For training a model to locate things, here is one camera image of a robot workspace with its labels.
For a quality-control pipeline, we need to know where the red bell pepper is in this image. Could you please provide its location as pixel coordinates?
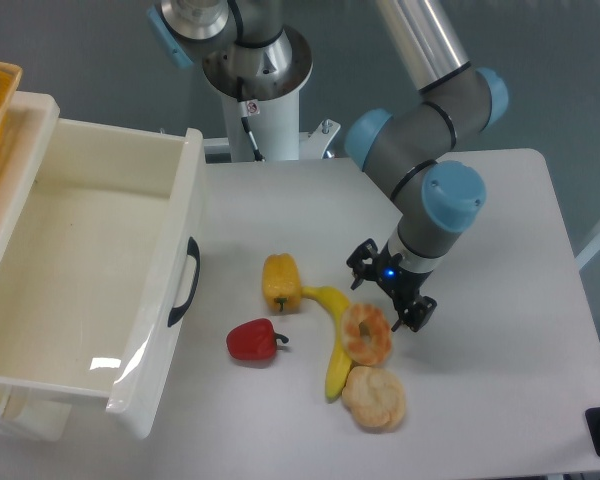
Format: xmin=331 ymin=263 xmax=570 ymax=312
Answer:
xmin=226 ymin=318 xmax=289 ymax=361

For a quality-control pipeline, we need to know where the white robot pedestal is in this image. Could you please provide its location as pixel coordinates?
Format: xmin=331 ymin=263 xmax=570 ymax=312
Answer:
xmin=203 ymin=26 xmax=341 ymax=162

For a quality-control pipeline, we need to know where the yellow banana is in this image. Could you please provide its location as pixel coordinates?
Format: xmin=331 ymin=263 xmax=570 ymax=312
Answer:
xmin=301 ymin=286 xmax=353 ymax=402

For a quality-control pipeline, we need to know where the white drawer cabinet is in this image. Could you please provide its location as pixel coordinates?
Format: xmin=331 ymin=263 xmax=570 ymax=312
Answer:
xmin=0 ymin=91 xmax=71 ymax=441

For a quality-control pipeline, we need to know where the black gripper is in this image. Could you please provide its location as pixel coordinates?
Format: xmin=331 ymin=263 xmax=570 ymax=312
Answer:
xmin=346 ymin=238 xmax=437 ymax=332

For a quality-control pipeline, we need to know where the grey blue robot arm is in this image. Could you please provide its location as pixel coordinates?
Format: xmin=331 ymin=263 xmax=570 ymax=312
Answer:
xmin=147 ymin=1 xmax=509 ymax=331

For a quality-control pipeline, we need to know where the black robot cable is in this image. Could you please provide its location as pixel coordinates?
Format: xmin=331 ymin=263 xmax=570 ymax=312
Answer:
xmin=235 ymin=75 xmax=266 ymax=163

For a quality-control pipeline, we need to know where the black drawer handle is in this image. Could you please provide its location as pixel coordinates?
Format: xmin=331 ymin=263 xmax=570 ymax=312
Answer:
xmin=167 ymin=237 xmax=201 ymax=328

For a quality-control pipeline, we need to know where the pale flower-shaped donut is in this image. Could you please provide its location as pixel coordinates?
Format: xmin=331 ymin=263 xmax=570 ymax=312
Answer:
xmin=341 ymin=366 xmax=406 ymax=431

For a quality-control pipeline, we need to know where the yellow bell pepper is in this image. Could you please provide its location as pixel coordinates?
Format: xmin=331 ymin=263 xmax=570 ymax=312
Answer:
xmin=261 ymin=253 xmax=301 ymax=313

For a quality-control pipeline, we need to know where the glazed ring donut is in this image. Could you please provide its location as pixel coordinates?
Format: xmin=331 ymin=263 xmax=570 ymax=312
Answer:
xmin=340 ymin=303 xmax=392 ymax=366

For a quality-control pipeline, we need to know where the white plastic drawer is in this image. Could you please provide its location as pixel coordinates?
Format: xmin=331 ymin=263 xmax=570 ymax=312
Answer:
xmin=0 ymin=120 xmax=206 ymax=438

